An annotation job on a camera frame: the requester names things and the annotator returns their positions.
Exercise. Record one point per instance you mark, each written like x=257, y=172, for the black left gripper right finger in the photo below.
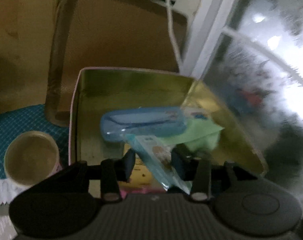
x=195, y=167

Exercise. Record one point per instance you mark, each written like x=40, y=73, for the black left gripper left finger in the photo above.
x=115, y=171

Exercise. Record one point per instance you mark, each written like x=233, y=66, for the green cloth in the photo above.
x=200, y=134

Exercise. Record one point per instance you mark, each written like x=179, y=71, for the teal packet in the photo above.
x=157, y=158

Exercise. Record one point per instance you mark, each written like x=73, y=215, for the blue plastic case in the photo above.
x=157, y=121

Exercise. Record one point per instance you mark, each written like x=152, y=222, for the pink knitted toy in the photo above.
x=145, y=190

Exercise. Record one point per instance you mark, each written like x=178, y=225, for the small white wipes pack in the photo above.
x=195, y=113

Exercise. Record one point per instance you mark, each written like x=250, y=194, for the pink tin box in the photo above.
x=101, y=90

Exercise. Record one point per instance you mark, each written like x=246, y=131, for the round paper cup container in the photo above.
x=31, y=158

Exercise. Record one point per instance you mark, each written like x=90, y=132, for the patterned beige tablecloth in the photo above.
x=8, y=191

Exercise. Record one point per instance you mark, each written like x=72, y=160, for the frosted glass window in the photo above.
x=250, y=53

